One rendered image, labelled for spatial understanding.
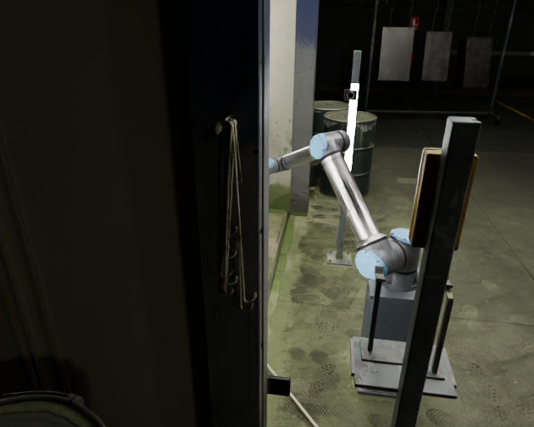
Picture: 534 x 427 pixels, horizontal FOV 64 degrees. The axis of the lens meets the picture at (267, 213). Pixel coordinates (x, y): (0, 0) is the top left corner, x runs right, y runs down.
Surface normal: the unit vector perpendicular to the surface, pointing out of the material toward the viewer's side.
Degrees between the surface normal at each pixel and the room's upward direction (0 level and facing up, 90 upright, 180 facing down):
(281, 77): 90
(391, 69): 81
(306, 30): 90
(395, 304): 90
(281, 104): 90
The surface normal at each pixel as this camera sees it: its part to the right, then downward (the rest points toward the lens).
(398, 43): -0.15, 0.26
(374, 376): 0.00, -0.91
